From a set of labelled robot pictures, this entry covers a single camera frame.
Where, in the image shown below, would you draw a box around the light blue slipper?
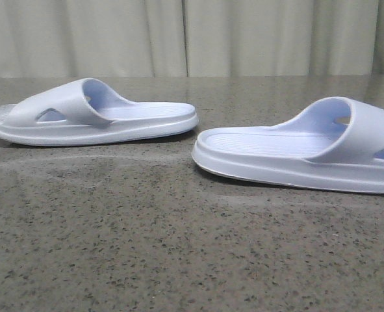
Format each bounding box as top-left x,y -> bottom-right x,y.
0,78 -> 198,146
192,97 -> 384,194

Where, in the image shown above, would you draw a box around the beige background curtain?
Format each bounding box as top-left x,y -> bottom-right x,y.
0,1 -> 384,77

